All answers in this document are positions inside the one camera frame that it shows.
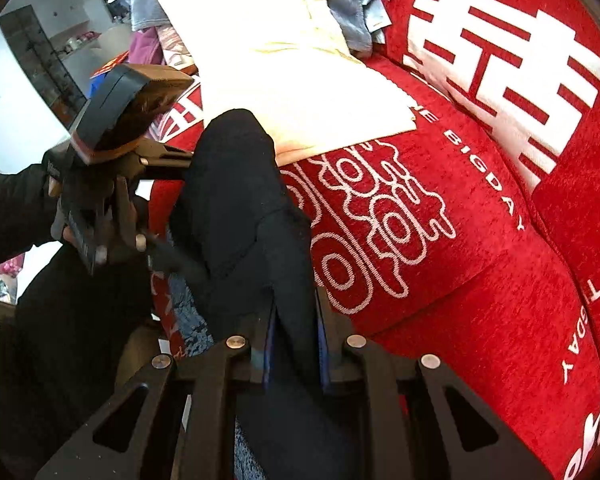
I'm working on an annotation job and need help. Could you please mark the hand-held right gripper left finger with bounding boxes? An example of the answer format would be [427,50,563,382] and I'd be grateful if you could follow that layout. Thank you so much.
[34,307,277,480]

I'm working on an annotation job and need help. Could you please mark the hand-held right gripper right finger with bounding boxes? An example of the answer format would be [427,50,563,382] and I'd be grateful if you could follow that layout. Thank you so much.
[314,287,553,480]

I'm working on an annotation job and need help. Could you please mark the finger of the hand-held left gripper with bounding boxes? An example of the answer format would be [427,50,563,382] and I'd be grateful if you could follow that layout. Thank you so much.
[134,232,210,283]
[137,141,197,182]

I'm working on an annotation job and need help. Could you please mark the black pants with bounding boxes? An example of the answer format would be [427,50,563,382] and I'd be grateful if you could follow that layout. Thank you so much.
[167,108,362,480]

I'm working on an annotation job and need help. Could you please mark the person's left forearm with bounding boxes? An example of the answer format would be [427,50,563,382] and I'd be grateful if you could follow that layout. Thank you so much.
[0,157,63,272]

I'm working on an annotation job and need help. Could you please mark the person's left hand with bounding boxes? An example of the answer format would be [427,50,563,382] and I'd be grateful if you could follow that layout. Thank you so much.
[49,217,81,252]

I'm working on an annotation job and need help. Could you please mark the red box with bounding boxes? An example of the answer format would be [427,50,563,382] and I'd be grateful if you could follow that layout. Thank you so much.
[91,50,132,79]

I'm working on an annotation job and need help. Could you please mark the blue-grey patterned cloth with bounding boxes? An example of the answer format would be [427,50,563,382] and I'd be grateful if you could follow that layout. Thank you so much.
[165,272,255,480]

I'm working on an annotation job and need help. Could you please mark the pink cloth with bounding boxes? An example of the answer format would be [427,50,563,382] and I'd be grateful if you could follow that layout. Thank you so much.
[127,26,197,70]

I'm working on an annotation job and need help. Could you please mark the dark shelf unit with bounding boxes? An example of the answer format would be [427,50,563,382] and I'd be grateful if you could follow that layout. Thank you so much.
[0,5,89,132]

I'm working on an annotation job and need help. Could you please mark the cream cloth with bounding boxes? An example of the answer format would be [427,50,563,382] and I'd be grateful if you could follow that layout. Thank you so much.
[145,0,419,167]

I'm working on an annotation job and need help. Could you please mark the red printed sofa cover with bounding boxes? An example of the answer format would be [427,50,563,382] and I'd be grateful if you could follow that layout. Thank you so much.
[147,0,600,480]

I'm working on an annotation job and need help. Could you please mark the grey cloth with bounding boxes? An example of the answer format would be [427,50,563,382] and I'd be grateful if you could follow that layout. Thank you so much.
[324,0,402,59]

